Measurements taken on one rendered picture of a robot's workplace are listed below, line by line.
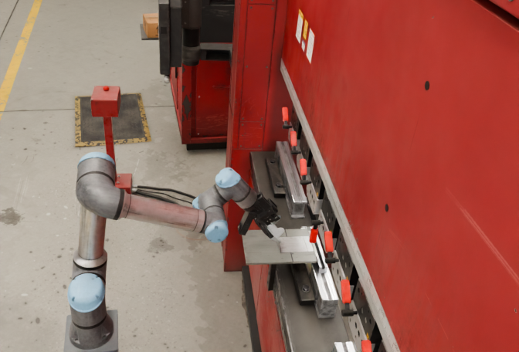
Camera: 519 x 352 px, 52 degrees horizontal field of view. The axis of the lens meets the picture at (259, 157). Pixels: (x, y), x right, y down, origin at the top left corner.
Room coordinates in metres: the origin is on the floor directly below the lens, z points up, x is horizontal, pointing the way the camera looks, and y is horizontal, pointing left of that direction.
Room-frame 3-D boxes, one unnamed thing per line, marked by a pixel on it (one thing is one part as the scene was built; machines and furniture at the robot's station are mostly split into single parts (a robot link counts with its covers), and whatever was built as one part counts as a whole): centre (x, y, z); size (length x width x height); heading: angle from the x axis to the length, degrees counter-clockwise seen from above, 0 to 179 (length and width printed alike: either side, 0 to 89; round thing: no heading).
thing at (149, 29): (3.65, 0.80, 1.04); 0.30 x 0.26 x 0.12; 16
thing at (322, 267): (1.53, -0.25, 0.99); 0.20 x 0.03 x 0.03; 10
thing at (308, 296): (1.50, -0.20, 0.89); 0.30 x 0.05 x 0.03; 10
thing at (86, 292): (1.23, 0.54, 0.94); 0.13 x 0.12 x 0.14; 15
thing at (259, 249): (1.52, -0.10, 1.00); 0.26 x 0.18 x 0.01; 100
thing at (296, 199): (2.09, -0.15, 0.92); 0.50 x 0.06 x 0.10; 10
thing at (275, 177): (2.13, -0.08, 0.89); 0.30 x 0.05 x 0.03; 10
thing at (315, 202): (1.57, -0.24, 1.26); 0.15 x 0.09 x 0.17; 10
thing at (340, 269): (1.18, -0.31, 1.26); 0.15 x 0.09 x 0.17; 10
